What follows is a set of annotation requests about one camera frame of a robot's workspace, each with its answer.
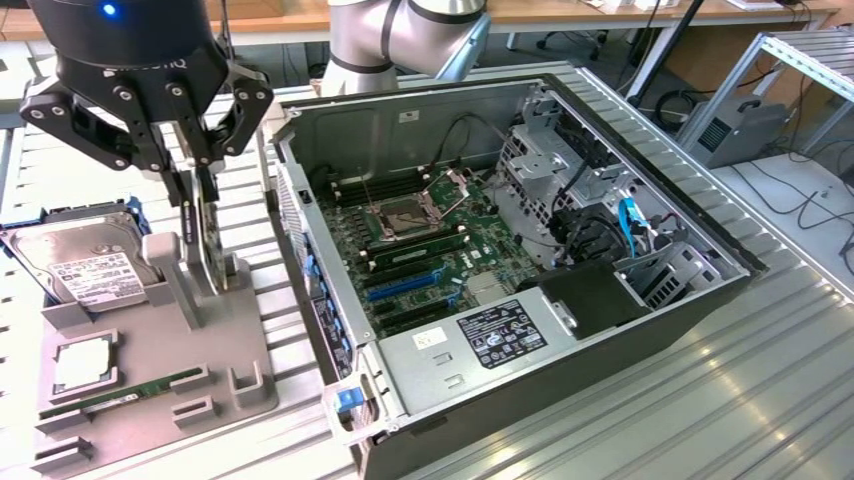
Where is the silver optical drive cage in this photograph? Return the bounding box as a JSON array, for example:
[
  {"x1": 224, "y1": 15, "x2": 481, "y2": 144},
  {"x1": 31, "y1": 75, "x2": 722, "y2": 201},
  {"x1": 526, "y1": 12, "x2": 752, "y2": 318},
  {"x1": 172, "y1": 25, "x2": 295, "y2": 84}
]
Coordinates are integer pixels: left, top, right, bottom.
[{"x1": 497, "y1": 92, "x2": 642, "y2": 241}]

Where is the green motherboard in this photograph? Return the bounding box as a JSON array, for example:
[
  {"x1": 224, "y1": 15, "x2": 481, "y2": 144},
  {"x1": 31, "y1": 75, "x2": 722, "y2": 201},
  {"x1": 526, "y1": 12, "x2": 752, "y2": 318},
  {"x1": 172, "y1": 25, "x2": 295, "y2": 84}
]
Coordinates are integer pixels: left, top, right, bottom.
[{"x1": 313, "y1": 167, "x2": 535, "y2": 341}]

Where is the black office chair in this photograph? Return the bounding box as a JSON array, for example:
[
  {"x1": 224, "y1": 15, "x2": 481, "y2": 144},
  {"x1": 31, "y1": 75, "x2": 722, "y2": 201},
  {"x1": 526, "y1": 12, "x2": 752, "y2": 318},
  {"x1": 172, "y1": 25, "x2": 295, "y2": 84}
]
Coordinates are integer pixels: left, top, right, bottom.
[{"x1": 533, "y1": 29, "x2": 610, "y2": 62}]

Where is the CPU socket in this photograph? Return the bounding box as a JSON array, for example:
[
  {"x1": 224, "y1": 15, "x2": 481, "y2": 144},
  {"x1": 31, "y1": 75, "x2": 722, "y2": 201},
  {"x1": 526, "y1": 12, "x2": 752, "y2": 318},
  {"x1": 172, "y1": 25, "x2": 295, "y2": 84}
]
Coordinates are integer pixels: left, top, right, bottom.
[{"x1": 377, "y1": 197, "x2": 435, "y2": 241}]

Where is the black plastic drive cover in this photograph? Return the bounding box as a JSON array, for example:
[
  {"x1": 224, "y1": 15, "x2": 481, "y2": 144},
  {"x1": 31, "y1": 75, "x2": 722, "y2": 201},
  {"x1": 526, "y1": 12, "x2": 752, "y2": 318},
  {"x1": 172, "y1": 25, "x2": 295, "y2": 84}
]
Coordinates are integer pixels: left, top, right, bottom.
[{"x1": 537, "y1": 259, "x2": 653, "y2": 341}]

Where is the black power wire bundle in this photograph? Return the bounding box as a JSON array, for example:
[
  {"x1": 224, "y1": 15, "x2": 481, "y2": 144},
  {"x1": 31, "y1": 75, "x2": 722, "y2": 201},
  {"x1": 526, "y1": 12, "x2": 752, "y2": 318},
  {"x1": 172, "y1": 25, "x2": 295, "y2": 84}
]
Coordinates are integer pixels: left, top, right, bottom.
[{"x1": 550, "y1": 202, "x2": 626, "y2": 266}]

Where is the black stand pole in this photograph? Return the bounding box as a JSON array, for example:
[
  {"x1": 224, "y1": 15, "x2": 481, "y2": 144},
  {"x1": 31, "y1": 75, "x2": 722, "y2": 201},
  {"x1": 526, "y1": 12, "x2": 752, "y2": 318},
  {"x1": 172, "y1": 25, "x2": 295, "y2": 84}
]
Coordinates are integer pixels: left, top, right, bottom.
[{"x1": 626, "y1": 0, "x2": 709, "y2": 109}]

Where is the silver chipset heatsink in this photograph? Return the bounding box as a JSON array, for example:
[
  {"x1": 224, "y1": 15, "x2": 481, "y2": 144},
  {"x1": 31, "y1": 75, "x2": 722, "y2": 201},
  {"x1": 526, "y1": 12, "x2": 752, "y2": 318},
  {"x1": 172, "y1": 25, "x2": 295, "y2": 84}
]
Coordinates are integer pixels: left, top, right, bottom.
[{"x1": 466, "y1": 272, "x2": 519, "y2": 304}]

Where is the open black PC case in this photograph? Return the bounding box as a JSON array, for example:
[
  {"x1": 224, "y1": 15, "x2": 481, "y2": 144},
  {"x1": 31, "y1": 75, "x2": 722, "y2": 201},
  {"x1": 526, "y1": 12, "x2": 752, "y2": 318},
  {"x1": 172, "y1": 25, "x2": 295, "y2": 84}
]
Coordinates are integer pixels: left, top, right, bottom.
[{"x1": 252, "y1": 72, "x2": 769, "y2": 480}]

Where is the aluminium frame rack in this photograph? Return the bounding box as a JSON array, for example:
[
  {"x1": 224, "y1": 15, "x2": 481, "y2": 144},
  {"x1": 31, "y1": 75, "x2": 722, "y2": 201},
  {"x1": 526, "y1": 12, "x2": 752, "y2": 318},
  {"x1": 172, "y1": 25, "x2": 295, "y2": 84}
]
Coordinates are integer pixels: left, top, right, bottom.
[{"x1": 673, "y1": 27, "x2": 854, "y2": 154}]

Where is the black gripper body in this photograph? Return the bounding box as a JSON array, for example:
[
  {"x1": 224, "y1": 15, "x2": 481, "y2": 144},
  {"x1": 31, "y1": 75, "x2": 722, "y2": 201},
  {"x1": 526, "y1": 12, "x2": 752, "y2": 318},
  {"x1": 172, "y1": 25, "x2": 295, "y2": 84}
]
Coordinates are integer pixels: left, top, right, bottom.
[{"x1": 30, "y1": 0, "x2": 232, "y2": 124}]

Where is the silver disk bay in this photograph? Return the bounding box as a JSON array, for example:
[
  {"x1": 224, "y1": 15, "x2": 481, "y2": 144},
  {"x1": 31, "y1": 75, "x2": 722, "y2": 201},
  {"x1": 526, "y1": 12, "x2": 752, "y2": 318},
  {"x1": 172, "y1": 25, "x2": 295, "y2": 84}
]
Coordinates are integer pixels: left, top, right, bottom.
[{"x1": 613, "y1": 239, "x2": 733, "y2": 314}]

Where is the black green graphics card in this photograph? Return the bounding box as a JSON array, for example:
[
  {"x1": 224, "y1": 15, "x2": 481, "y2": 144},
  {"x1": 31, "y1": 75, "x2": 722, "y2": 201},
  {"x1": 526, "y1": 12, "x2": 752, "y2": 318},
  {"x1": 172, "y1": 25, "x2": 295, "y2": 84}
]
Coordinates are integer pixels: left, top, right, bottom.
[{"x1": 179, "y1": 167, "x2": 228, "y2": 299}]

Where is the blue disk caddy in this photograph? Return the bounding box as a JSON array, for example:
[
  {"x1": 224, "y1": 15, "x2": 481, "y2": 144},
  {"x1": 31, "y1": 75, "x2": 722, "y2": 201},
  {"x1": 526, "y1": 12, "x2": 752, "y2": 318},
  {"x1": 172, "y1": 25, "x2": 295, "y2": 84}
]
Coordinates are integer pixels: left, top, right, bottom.
[{"x1": 0, "y1": 194, "x2": 155, "y2": 239}]

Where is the silver power supply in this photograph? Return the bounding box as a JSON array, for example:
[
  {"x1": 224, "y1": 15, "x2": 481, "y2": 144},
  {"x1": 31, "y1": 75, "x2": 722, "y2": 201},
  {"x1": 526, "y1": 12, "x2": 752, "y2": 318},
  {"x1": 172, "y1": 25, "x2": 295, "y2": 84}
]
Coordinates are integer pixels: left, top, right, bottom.
[{"x1": 363, "y1": 288, "x2": 582, "y2": 420}]

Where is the grey box with handle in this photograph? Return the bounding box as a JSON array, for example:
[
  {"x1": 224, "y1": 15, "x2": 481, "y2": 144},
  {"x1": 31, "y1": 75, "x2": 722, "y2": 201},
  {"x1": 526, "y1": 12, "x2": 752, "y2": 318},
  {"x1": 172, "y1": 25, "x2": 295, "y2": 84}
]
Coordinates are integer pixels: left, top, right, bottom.
[{"x1": 678, "y1": 97, "x2": 793, "y2": 170}]

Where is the green RAM stick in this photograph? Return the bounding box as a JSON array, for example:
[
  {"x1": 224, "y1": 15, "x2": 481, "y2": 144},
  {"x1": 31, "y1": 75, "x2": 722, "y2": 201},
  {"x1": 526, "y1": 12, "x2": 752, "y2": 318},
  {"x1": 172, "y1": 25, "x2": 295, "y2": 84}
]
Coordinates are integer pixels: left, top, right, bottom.
[
  {"x1": 370, "y1": 239, "x2": 469, "y2": 269},
  {"x1": 38, "y1": 367, "x2": 206, "y2": 420}
]

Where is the silver CPU chip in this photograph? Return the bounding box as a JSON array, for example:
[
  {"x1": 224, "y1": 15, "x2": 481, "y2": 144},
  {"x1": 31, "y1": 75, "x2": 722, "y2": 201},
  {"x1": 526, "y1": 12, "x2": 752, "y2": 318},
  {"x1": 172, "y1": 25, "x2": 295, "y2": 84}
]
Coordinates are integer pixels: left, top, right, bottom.
[{"x1": 52, "y1": 339, "x2": 112, "y2": 389}]

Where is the silver hard disk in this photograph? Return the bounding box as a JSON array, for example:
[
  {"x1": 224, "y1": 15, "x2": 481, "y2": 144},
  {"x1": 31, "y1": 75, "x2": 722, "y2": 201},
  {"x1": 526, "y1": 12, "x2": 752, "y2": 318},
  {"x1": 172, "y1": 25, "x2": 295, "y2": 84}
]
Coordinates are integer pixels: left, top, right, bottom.
[{"x1": 0, "y1": 209, "x2": 166, "y2": 314}]

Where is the long black wire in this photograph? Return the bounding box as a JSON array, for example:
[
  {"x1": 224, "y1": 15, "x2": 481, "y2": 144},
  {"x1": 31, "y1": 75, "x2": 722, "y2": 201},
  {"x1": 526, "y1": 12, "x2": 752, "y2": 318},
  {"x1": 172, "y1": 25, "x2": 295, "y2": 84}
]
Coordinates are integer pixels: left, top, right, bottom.
[{"x1": 430, "y1": 113, "x2": 509, "y2": 171}]

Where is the blue expansion slot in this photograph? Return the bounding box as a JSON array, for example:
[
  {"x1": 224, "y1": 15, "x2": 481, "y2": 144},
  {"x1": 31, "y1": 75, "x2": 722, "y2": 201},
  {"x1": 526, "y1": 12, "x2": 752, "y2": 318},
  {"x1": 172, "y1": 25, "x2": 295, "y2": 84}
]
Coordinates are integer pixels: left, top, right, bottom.
[{"x1": 365, "y1": 276, "x2": 439, "y2": 303}]

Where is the silver socket cover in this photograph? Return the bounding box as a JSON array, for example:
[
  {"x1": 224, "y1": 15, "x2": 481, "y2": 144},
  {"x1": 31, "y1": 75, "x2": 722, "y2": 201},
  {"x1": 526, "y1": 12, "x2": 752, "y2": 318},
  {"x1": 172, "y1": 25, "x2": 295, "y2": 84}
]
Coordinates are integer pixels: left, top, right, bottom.
[{"x1": 423, "y1": 169, "x2": 479, "y2": 221}]

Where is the grey parts rack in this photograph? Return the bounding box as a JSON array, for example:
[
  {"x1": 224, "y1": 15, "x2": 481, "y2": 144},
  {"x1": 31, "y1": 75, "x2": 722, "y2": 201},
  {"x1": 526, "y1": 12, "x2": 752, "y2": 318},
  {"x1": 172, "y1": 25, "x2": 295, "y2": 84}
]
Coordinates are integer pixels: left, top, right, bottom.
[{"x1": 26, "y1": 229, "x2": 282, "y2": 477}]

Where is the blue data wire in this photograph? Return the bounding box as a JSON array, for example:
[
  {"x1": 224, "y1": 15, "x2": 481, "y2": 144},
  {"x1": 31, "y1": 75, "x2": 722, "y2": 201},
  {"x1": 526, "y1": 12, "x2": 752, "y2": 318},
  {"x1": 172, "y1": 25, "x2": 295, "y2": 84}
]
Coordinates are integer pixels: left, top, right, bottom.
[{"x1": 617, "y1": 197, "x2": 646, "y2": 259}]

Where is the long black expansion slot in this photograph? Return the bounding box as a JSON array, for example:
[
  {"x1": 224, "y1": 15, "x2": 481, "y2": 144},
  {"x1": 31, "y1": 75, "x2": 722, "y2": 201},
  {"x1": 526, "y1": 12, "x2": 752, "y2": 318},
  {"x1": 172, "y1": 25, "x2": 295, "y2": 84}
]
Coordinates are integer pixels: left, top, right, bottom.
[{"x1": 374, "y1": 301, "x2": 447, "y2": 327}]

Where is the brown cardboard box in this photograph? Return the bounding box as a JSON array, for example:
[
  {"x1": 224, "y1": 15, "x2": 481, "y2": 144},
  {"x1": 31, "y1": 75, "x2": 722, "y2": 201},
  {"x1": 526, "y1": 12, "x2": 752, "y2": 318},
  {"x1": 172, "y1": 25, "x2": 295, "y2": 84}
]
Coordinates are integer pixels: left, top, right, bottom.
[{"x1": 207, "y1": 0, "x2": 282, "y2": 22}]

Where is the wooden desk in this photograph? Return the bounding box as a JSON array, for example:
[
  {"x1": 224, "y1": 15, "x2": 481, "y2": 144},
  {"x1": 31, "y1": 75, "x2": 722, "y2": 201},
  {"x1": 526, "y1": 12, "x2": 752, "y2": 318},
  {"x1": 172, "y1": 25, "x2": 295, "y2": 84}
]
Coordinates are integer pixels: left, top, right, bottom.
[
  {"x1": 486, "y1": 0, "x2": 842, "y2": 96},
  {"x1": 0, "y1": 14, "x2": 334, "y2": 54}
]

